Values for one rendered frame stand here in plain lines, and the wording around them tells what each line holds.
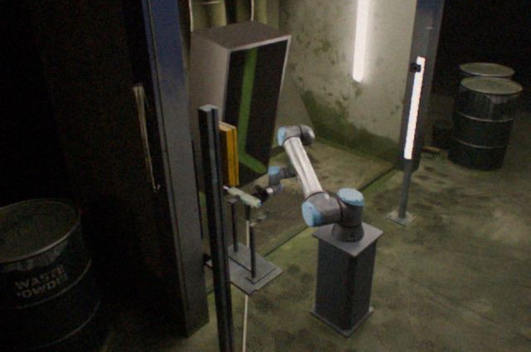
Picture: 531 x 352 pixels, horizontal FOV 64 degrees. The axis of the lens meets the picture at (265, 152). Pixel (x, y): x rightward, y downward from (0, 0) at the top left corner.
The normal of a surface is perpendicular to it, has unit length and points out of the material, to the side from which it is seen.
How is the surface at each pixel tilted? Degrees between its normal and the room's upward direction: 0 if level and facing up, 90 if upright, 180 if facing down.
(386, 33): 90
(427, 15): 90
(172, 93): 90
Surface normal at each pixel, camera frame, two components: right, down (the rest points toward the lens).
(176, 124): 0.71, 0.29
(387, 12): -0.70, 0.32
